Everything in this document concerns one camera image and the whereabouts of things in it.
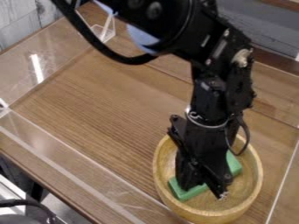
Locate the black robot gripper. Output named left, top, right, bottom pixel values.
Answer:
left=167, top=114, right=239, bottom=201

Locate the green rectangular block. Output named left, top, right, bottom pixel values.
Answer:
left=168, top=151, right=243, bottom=202

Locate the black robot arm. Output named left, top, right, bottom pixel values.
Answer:
left=96, top=0, right=256, bottom=199

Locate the brown wooden bowl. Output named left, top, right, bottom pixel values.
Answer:
left=153, top=135, right=264, bottom=224

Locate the black cable bottom left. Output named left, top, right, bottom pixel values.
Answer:
left=0, top=199, right=57, bottom=224

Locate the clear acrylic corner bracket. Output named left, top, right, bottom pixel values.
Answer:
left=76, top=10, right=116, bottom=43

